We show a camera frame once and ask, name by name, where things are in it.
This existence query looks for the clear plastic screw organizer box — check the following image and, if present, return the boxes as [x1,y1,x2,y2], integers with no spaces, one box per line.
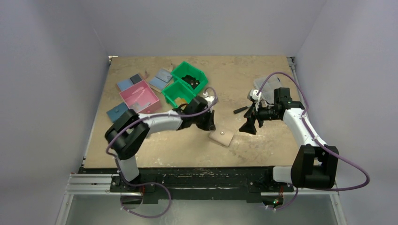
[253,75,282,104]

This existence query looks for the beige leather card holder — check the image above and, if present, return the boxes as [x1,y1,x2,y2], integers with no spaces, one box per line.
[209,130,234,147]

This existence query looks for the dark blue closed card holder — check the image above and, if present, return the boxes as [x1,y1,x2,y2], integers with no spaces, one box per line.
[107,103,128,123]

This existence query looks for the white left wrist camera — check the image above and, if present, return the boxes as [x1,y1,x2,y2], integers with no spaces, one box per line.
[202,91,215,105]

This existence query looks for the black parts in bin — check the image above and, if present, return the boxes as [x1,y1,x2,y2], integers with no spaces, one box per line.
[182,75,200,90]

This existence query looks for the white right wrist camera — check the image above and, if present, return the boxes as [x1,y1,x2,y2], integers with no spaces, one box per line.
[247,89,261,102]

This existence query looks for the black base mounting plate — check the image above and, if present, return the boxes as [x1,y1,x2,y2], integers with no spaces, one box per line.
[77,166,294,205]

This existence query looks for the green bin with black parts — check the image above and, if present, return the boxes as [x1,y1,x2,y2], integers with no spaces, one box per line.
[171,61,208,94]

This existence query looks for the green bin with yellow card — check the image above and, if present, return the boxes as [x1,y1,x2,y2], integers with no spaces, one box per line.
[162,81,197,108]

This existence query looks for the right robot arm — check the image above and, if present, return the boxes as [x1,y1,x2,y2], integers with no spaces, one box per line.
[239,88,338,191]

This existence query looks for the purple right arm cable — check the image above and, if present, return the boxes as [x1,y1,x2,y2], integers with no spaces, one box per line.
[255,72,371,212]

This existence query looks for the aluminium front frame rail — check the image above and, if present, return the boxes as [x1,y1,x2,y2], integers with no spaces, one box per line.
[56,174,347,225]

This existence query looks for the blue grey open card holder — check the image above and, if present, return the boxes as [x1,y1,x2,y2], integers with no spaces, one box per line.
[117,74,143,91]

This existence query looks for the black handled claw hammer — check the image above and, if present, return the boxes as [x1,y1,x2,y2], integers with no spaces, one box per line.
[233,105,252,114]

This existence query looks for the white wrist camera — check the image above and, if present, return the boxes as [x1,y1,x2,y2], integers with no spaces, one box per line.
[247,89,261,102]
[202,91,215,105]

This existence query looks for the aluminium frame rail right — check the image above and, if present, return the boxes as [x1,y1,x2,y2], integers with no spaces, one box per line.
[287,57,306,106]

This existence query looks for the yellow card in bin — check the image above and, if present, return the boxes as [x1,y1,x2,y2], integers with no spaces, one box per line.
[174,97,187,106]

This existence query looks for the light blue open card holder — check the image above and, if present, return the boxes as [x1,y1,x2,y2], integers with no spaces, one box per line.
[149,68,173,93]

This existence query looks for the pink box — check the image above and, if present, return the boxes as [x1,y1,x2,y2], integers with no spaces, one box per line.
[119,80,162,114]

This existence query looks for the aluminium frame rail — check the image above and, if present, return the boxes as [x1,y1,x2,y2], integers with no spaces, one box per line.
[287,57,306,106]
[56,174,347,225]

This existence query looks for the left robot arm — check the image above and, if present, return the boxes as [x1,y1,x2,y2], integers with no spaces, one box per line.
[105,96,218,192]

